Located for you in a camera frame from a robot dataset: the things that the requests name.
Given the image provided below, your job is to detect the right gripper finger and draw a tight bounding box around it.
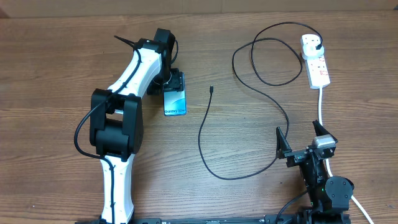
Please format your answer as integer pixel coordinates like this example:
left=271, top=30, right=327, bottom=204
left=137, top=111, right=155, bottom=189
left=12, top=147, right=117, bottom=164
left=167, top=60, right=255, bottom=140
left=276, top=127, right=292, bottom=157
left=312, top=120, right=338, bottom=143

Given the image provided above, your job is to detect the blue Galaxy smartphone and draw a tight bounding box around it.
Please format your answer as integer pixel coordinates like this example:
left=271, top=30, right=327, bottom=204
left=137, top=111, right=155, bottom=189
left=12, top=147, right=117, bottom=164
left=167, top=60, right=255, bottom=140
left=164, top=88, right=187, bottom=116

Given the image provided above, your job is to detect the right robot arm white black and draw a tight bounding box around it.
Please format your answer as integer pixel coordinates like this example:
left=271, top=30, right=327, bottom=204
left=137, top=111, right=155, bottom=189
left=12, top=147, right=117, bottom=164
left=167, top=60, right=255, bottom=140
left=275, top=120, right=354, bottom=223

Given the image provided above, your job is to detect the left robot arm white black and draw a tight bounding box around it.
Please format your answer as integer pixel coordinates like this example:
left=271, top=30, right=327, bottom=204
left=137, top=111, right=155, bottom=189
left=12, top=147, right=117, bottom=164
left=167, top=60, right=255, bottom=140
left=89, top=29, right=187, bottom=223

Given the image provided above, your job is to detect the white charger plug adapter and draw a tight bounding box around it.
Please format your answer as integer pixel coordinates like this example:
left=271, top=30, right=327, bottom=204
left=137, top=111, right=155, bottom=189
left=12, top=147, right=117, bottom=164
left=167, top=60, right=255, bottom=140
left=302, top=43, right=325, bottom=60

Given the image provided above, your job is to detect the white power strip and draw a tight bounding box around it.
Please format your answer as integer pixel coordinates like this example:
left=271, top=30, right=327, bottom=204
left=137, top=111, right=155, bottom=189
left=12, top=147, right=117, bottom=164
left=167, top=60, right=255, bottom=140
left=300, top=34, right=331, bottom=90

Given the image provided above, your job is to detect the white power strip cord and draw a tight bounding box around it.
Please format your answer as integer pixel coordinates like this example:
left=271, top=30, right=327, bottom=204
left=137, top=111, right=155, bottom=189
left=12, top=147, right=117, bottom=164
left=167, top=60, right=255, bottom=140
left=317, top=86, right=375, bottom=224

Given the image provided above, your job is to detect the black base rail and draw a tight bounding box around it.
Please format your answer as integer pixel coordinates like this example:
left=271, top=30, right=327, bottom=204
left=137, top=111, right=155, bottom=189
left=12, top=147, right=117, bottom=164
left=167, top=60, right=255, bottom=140
left=74, top=213, right=352, bottom=224

